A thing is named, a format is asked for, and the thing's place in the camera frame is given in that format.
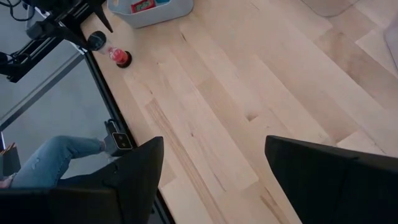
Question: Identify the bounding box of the black aluminium table frame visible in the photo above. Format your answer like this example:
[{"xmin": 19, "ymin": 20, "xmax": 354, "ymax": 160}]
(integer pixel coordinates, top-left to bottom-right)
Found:
[{"xmin": 0, "ymin": 30, "xmax": 177, "ymax": 224}]

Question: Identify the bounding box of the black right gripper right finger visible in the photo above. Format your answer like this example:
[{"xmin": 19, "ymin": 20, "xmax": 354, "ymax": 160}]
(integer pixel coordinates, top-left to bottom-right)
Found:
[{"xmin": 264, "ymin": 134, "xmax": 398, "ymax": 224}]

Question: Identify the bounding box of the red printed pack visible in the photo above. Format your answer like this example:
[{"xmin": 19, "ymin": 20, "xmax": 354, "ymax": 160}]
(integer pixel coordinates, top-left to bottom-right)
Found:
[{"xmin": 130, "ymin": 0, "xmax": 156, "ymax": 14}]

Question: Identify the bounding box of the dark box with orange edge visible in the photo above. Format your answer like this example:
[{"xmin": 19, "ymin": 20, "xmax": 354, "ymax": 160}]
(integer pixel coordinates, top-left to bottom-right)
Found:
[{"xmin": 0, "ymin": 142, "xmax": 22, "ymax": 180}]

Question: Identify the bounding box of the person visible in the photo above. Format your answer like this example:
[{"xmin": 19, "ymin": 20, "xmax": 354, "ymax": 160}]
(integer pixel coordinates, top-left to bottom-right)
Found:
[{"xmin": 0, "ymin": 135, "xmax": 107, "ymax": 190}]

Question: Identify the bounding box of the grey plastic bin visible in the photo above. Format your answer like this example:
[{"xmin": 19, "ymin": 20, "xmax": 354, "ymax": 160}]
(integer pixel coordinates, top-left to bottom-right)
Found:
[{"xmin": 107, "ymin": 0, "xmax": 195, "ymax": 29}]

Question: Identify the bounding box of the red sand hourglass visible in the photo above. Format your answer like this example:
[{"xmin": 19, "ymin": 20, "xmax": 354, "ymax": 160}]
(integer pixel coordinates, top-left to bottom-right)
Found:
[{"xmin": 86, "ymin": 30, "xmax": 133, "ymax": 69}]

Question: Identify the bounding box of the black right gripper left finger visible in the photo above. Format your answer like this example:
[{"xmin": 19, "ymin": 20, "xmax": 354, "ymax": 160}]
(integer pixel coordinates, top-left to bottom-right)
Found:
[{"xmin": 0, "ymin": 136, "xmax": 165, "ymax": 224}]

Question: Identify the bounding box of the black rig beam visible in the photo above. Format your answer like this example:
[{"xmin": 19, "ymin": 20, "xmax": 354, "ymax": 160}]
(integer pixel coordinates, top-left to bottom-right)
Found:
[{"xmin": 0, "ymin": 52, "xmax": 85, "ymax": 131}]

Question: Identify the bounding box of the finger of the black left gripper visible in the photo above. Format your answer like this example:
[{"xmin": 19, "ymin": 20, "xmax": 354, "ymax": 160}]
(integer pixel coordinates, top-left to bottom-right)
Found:
[
  {"xmin": 92, "ymin": 2, "xmax": 114, "ymax": 34},
  {"xmin": 26, "ymin": 20, "xmax": 90, "ymax": 49}
]

